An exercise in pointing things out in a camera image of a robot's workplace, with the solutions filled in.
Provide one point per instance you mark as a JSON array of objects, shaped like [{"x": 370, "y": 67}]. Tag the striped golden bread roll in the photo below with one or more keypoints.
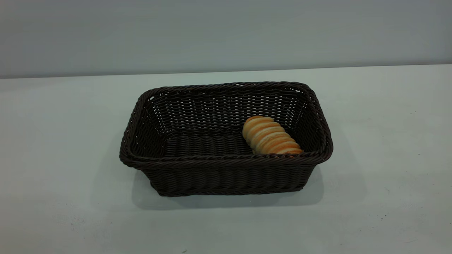
[{"x": 270, "y": 137}]

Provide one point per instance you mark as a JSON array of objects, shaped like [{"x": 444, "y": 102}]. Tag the dark brown woven basket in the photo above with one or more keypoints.
[{"x": 226, "y": 176}]

